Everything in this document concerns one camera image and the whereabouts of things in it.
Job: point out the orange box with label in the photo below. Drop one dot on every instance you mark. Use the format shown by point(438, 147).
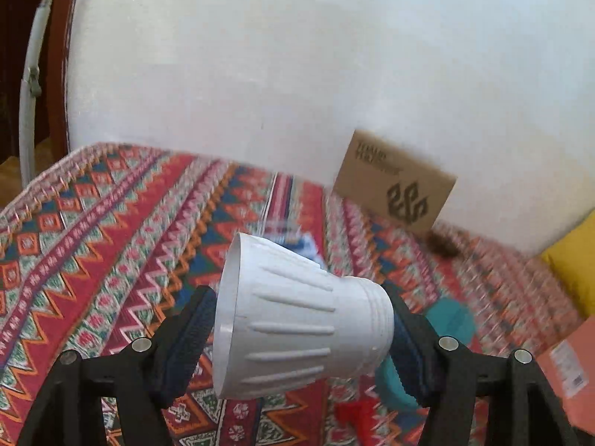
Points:
point(574, 381)

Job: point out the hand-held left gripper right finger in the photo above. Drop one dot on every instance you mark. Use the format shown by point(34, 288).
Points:
point(413, 355)

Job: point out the brown cardboard box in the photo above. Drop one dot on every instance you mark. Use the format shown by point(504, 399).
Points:
point(390, 181)

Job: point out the yellow pillow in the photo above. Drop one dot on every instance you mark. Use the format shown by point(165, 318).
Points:
point(574, 260)

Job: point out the blue packets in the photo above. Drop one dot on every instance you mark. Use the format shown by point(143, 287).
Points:
point(302, 244)

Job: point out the patterned red tablecloth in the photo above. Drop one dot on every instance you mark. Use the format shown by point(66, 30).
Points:
point(116, 223)

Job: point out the brown wooden frame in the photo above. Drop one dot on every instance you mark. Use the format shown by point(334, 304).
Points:
point(58, 55)

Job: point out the white ribbed plastic cup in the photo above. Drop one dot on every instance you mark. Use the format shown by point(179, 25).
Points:
point(297, 316)

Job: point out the red plastic clip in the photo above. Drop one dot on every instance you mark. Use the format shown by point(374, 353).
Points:
point(358, 418)

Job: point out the brown hair claw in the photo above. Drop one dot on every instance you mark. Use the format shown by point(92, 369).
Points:
point(444, 244)

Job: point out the white pipe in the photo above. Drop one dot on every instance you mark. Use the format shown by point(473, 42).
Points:
point(29, 83)

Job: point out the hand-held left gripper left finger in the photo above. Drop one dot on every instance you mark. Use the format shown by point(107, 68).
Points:
point(186, 339)

